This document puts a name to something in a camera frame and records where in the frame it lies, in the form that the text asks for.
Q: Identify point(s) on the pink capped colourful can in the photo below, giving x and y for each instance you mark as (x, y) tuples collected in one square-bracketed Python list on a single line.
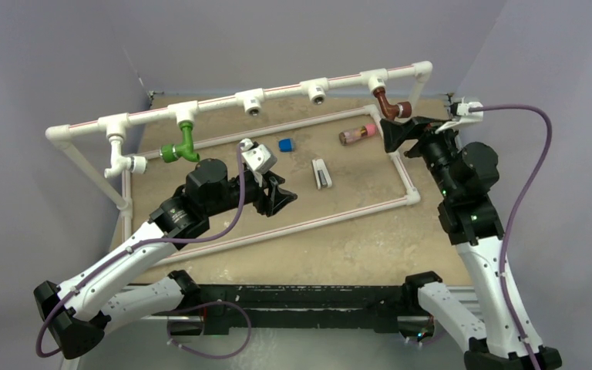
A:
[(351, 136)]

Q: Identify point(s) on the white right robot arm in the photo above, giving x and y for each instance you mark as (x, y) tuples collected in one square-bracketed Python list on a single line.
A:
[(503, 336)]

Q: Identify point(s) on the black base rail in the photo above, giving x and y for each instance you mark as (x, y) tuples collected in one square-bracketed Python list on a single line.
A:
[(384, 309)]

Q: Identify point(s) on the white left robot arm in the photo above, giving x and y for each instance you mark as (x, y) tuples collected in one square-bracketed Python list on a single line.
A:
[(78, 312)]

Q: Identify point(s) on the brown water faucet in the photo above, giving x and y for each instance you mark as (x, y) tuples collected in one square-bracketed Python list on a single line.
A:
[(400, 110)]

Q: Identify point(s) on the white water faucet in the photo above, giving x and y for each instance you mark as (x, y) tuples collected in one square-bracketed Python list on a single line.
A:
[(120, 163)]

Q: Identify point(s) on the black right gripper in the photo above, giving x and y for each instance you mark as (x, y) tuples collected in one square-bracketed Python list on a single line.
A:
[(416, 129)]

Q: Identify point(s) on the white stapler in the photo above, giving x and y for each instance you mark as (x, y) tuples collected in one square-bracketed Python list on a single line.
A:
[(321, 174)]

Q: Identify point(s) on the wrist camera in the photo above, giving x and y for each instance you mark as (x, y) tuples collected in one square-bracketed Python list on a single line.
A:
[(258, 158), (463, 113)]

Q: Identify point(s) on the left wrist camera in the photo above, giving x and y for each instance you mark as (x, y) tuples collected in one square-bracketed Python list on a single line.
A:
[(258, 158)]

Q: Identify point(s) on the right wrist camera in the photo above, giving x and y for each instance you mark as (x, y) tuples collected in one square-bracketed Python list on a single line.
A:
[(463, 113)]

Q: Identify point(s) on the green water faucet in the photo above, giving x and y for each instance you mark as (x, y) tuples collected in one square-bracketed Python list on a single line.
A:
[(184, 150)]

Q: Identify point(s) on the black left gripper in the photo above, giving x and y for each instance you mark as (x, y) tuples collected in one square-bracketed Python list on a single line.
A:
[(276, 197)]

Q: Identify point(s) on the blue cube block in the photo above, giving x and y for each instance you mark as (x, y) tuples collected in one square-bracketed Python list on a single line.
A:
[(286, 145)]

